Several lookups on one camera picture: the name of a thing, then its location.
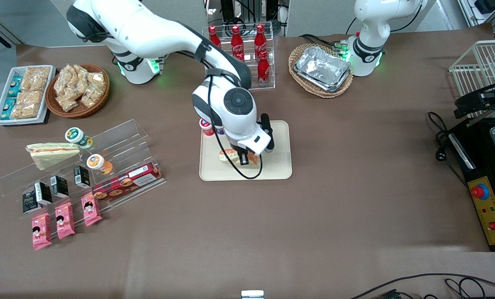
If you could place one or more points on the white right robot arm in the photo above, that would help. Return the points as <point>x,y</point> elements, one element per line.
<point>147,29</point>

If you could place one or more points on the red cola bottle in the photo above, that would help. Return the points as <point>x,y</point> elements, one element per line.
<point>260,40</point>
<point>236,41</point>
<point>241,58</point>
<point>263,70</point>
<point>213,35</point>

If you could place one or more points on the clear bag of snacks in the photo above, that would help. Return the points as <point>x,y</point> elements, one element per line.
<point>67,104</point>
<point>97,79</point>
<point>91,97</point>
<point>80,77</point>
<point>63,81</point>

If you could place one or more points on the teal snack packet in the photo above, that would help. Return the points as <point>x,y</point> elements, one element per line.
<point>8,109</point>
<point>14,86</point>

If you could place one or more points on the light wicker basket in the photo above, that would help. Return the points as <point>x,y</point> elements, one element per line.
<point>322,94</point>

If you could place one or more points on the green lid cup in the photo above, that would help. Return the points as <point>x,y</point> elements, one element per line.
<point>76,136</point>

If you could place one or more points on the white rectangular dish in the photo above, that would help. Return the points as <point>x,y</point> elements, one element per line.
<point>2,99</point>

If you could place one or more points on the pink snack packet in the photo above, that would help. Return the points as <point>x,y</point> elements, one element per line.
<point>41,231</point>
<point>91,209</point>
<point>65,221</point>

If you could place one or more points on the brown wicker basket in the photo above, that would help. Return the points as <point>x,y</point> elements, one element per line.
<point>81,113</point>

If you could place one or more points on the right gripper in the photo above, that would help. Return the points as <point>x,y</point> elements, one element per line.
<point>243,157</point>

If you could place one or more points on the red lid cup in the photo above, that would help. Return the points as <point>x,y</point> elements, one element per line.
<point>207,128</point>

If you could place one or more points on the orange lid cup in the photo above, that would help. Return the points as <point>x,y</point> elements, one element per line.
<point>97,162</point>

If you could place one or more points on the clear acrylic stepped shelf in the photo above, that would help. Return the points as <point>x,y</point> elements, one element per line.
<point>122,141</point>

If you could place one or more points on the black carton gold print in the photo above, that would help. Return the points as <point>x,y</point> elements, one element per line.
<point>29,202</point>

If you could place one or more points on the blue lid cup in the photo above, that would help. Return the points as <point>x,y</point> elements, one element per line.
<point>220,131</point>

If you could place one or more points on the red cookie box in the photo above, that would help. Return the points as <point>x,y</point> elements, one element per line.
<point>126,182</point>

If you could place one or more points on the black sealing machine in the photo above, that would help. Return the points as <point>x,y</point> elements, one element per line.
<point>480,166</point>

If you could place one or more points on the stacked foil trays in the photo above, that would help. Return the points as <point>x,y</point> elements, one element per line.
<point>322,68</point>

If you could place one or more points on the packed cracker block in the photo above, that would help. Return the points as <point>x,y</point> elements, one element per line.
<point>28,104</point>
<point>36,79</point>

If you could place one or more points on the black background equipment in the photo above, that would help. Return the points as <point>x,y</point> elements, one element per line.
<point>230,8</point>

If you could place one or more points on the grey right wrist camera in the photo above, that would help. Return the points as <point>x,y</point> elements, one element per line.
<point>266,124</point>

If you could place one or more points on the beige plastic tray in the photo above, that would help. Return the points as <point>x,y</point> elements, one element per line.
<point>276,166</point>

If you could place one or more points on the clear acrylic bottle rack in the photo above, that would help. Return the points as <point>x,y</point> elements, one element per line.
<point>271,62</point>

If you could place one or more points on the triangle sandwich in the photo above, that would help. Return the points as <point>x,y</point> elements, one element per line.
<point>52,155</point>
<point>226,157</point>

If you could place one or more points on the small black carton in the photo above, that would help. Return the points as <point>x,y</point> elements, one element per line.
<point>43,193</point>
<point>59,187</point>
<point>81,176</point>

